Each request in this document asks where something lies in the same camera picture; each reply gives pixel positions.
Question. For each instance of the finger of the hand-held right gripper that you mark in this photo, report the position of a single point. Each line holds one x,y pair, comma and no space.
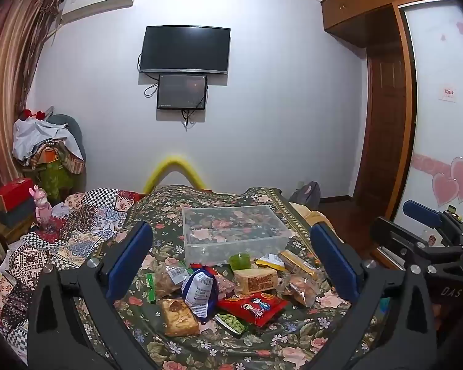
394,236
422,212

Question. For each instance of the white sliding wardrobe door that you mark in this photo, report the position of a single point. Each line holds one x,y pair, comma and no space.
443,131

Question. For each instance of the pile of clothes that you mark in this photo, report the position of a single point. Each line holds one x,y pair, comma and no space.
48,142

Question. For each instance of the small green snack packet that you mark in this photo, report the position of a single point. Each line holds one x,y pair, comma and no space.
151,287

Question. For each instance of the yellow white snack packet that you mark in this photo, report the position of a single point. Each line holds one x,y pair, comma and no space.
271,262

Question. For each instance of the grey backpack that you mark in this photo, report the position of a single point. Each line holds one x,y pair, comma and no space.
306,195

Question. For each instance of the beige orange blanket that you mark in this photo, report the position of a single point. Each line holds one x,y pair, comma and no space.
317,219

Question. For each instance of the long yellow wafer packet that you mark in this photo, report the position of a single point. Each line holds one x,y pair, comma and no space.
298,264

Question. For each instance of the yellow foam tube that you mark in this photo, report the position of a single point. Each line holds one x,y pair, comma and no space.
174,160

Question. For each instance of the wooden overhead cabinet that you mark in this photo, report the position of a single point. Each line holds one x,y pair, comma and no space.
370,4

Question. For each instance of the white red door sticker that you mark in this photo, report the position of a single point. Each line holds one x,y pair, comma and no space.
448,93

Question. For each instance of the white air conditioner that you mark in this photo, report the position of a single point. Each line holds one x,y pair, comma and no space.
96,0

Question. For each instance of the green jelly cup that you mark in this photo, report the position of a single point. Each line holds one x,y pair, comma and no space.
239,261

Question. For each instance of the clear plastic storage box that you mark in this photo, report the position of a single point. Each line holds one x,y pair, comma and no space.
231,231

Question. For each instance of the small wall monitor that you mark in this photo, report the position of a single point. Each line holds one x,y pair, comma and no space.
182,91

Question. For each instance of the dark grey box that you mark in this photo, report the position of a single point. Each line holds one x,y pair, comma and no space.
17,216

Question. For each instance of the clear pastry packet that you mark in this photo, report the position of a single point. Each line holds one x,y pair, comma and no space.
301,291

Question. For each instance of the pink heart stickers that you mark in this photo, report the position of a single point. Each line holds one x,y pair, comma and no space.
457,181

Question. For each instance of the green peas packet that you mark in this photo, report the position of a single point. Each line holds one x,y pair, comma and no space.
231,322

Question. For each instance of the wall television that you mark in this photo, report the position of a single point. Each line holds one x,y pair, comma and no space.
184,49

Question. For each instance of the red gift box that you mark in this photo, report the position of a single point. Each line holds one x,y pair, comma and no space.
13,192

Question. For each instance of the red cartoon snack packet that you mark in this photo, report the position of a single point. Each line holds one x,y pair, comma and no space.
252,307

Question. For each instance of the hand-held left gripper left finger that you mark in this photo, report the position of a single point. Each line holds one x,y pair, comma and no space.
128,254

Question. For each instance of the blue white snack packet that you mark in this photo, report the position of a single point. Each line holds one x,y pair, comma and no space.
200,291

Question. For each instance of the brown bread packet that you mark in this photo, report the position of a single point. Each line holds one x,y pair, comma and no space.
179,316

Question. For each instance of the dark floral blanket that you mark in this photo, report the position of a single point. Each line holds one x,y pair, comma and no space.
262,347

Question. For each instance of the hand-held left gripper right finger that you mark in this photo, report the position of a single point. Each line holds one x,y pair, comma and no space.
335,262

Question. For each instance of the tan cake packet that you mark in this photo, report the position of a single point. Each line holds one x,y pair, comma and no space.
254,279

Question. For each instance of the pink rabbit toy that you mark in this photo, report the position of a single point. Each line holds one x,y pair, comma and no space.
42,206

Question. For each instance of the brown wooden door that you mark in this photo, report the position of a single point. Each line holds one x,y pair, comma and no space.
384,131

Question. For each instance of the striped brown curtain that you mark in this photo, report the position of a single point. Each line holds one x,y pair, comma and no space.
7,84

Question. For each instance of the patchwork quilt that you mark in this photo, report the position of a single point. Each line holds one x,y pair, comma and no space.
81,219

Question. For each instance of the clear nut snack packet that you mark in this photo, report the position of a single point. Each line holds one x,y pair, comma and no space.
169,277

